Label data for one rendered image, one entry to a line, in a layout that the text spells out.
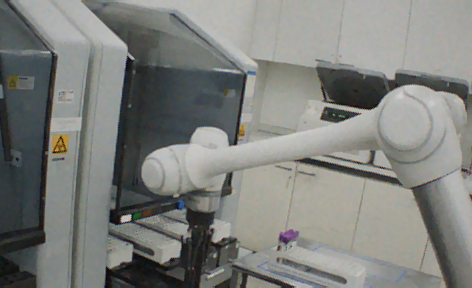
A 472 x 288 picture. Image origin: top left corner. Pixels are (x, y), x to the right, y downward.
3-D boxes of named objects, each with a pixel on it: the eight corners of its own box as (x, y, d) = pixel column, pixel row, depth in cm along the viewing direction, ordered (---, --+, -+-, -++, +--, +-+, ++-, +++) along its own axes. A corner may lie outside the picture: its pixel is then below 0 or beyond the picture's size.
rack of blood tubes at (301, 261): (266, 267, 159) (269, 249, 158) (280, 259, 167) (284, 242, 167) (353, 296, 144) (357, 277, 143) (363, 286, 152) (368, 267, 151)
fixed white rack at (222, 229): (148, 222, 192) (150, 206, 191) (164, 218, 200) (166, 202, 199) (214, 246, 177) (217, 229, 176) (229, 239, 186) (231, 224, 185)
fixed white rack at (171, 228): (121, 229, 179) (123, 213, 178) (139, 224, 187) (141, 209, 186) (189, 256, 164) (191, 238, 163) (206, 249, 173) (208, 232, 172)
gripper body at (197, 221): (198, 201, 140) (194, 233, 142) (180, 207, 133) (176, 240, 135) (222, 209, 137) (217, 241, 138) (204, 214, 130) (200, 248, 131)
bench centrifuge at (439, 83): (371, 167, 336) (387, 65, 325) (390, 159, 389) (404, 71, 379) (450, 185, 309) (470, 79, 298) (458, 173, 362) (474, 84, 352)
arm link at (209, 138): (197, 179, 141) (169, 186, 130) (204, 123, 139) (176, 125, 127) (232, 188, 136) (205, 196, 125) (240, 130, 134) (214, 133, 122)
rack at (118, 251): (44, 240, 156) (44, 222, 155) (66, 234, 164) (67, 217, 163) (109, 272, 141) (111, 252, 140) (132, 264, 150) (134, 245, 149)
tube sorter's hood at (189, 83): (8, 179, 160) (27, -14, 151) (126, 164, 212) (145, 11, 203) (118, 226, 135) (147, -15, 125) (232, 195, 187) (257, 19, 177)
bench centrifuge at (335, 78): (292, 149, 366) (306, 59, 356) (324, 144, 418) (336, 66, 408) (365, 166, 337) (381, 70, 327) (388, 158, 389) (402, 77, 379)
